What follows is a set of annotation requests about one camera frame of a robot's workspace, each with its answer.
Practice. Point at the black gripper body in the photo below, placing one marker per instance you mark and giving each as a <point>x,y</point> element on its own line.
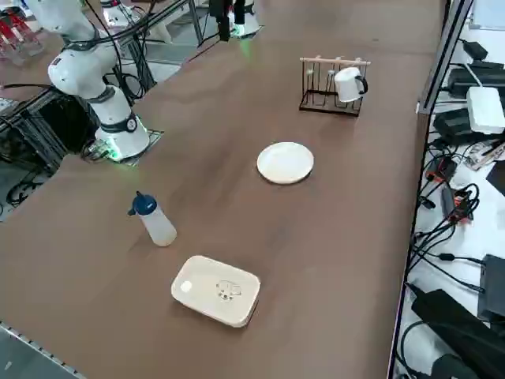
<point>219,8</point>

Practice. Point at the transparent blue-capped sauce bottle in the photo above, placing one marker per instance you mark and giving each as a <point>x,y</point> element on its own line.
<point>159,229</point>

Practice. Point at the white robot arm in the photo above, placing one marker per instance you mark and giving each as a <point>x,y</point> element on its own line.
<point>79,75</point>
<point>248,19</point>

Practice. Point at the white round plate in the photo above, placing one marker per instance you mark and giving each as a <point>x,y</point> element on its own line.
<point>284,162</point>

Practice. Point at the red acrylic rack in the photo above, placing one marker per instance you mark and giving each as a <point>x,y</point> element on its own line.
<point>16,35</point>

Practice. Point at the black power adapter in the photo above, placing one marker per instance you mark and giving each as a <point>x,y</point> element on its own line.
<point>451,124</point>
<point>475,49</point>

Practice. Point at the black power strip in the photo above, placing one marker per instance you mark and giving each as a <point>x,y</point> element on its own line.
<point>473,81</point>

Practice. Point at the red electronic device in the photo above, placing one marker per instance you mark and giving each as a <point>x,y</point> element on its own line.
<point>442,169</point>

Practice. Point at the cream rectangular lidded box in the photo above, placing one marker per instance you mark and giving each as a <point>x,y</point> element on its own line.
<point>213,292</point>

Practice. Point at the white power strip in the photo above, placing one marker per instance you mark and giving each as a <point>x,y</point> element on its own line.
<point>485,108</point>

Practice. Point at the orange black plug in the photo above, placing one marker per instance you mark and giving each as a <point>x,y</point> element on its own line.
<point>462,205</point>

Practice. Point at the black box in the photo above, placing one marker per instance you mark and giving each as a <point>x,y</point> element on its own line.
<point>493,288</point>

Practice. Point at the black frame stand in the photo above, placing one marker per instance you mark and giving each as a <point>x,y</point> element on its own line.
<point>47,126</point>

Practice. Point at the aluminium frame post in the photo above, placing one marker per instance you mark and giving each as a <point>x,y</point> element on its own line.
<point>444,59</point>

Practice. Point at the aluminium table edge rail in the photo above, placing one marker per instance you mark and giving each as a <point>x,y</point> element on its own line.
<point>35,347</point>

